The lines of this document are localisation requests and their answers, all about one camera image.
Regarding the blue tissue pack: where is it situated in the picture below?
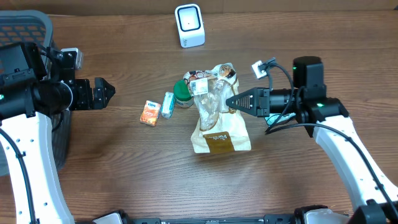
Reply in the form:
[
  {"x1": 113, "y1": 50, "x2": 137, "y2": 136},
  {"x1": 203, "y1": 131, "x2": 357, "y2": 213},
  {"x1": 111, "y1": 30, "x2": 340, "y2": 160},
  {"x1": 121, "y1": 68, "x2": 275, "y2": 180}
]
[{"x1": 161, "y1": 92, "x2": 175, "y2": 119}]

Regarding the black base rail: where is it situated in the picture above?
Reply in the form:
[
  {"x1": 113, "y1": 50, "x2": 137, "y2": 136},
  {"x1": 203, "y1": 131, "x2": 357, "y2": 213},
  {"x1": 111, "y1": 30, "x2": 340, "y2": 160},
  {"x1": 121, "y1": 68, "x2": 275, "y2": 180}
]
[{"x1": 74, "y1": 210, "x2": 351, "y2": 224}]

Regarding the green lid jar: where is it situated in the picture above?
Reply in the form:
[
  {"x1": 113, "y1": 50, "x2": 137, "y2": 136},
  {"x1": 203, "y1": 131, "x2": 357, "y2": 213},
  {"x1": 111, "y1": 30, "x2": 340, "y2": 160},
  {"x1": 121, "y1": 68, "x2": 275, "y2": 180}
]
[{"x1": 174, "y1": 80, "x2": 194, "y2": 108}]

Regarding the white barcode scanner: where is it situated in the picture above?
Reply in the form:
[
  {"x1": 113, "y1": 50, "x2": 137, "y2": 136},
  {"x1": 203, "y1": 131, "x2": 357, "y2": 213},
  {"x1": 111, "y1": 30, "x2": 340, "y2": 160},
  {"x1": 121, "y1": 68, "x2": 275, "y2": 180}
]
[{"x1": 175, "y1": 3, "x2": 205, "y2": 49}]

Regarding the orange tissue pack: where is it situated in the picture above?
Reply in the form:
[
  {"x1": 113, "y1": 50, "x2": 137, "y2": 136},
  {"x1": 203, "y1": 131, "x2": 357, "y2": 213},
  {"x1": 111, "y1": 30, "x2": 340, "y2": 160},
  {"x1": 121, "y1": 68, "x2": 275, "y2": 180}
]
[{"x1": 140, "y1": 100, "x2": 162, "y2": 127}]

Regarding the beige snack pouch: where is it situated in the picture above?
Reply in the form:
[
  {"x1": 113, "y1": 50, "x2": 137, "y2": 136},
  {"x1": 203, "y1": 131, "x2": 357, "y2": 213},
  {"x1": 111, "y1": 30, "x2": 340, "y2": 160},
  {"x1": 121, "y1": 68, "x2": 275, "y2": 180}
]
[{"x1": 183, "y1": 63, "x2": 251, "y2": 154}]

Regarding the grey plastic mesh basket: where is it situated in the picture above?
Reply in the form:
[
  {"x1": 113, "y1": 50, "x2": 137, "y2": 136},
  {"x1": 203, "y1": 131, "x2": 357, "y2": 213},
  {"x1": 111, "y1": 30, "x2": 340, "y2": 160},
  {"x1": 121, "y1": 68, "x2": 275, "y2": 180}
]
[{"x1": 1, "y1": 10, "x2": 72, "y2": 170}]

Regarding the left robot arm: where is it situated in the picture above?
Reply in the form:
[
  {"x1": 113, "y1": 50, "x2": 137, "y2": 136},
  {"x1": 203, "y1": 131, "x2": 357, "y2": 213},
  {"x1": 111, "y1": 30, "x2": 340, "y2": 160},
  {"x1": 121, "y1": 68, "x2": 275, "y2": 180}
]
[{"x1": 1, "y1": 42, "x2": 116, "y2": 223}]

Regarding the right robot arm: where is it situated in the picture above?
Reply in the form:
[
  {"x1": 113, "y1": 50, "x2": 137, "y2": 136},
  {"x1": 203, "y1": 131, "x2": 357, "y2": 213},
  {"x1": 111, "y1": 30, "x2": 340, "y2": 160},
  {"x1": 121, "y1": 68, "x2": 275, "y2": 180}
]
[{"x1": 226, "y1": 56, "x2": 397, "y2": 223}]

